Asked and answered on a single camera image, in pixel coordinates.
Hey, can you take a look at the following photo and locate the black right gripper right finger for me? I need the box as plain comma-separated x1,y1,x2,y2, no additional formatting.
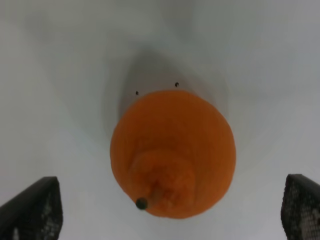
280,174,320,240

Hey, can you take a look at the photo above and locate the orange with stem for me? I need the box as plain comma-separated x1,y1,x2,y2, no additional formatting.
110,90,236,219

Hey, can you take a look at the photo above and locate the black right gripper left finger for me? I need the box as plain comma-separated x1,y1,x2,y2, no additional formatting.
0,176,63,240

